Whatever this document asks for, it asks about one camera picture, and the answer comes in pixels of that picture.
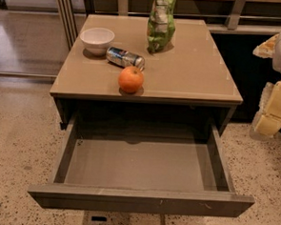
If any orange fruit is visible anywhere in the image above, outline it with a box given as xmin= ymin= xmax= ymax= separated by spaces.
xmin=118 ymin=66 xmax=144 ymax=93

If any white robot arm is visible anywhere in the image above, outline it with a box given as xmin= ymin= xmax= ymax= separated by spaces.
xmin=252 ymin=31 xmax=281 ymax=136

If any tan top drawer cabinet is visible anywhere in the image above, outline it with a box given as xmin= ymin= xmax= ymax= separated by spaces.
xmin=50 ymin=15 xmax=243 ymax=132

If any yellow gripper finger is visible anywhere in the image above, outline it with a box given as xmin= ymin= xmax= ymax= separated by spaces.
xmin=253 ymin=34 xmax=278 ymax=59
xmin=252 ymin=81 xmax=281 ymax=136

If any white ceramic bowl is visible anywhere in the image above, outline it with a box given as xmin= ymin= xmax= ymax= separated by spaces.
xmin=80 ymin=28 xmax=114 ymax=55

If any green chip bag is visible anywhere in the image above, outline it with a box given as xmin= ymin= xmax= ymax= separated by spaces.
xmin=147 ymin=0 xmax=176 ymax=53

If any open grey top drawer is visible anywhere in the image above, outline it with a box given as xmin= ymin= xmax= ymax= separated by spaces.
xmin=28 ymin=114 xmax=254 ymax=217

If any silver blue soda can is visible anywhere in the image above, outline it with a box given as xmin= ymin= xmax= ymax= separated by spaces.
xmin=106 ymin=47 xmax=145 ymax=71

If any metal railing frame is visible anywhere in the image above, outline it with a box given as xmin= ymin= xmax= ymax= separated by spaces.
xmin=56 ymin=0 xmax=281 ymax=46

